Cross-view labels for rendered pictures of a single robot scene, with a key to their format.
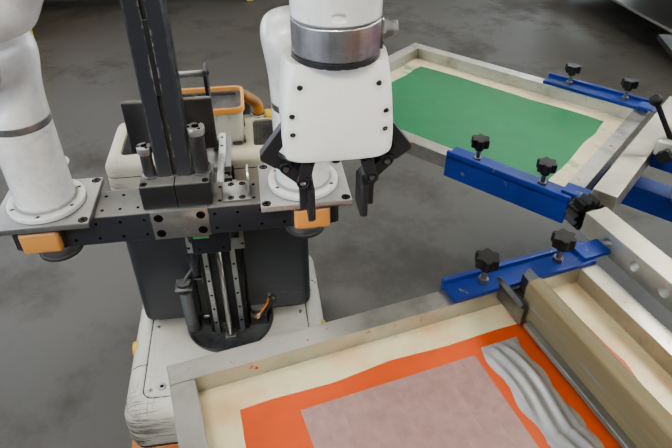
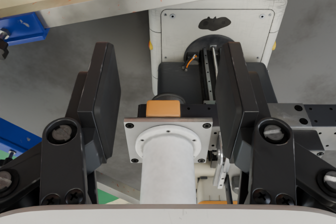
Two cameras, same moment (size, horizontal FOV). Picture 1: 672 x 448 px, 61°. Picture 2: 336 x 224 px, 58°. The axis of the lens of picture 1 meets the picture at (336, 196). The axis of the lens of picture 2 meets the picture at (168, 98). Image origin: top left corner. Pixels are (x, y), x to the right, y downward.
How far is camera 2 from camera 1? 45 cm
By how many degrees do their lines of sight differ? 10
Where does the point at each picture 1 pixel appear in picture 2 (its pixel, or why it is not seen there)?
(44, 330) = (318, 67)
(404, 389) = not seen: outside the picture
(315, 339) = not seen: outside the picture
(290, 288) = (171, 72)
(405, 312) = (83, 8)
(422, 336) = not seen: outside the picture
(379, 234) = not seen: hidden behind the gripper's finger
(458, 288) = (29, 26)
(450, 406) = not seen: outside the picture
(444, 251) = (65, 90)
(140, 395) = (276, 12)
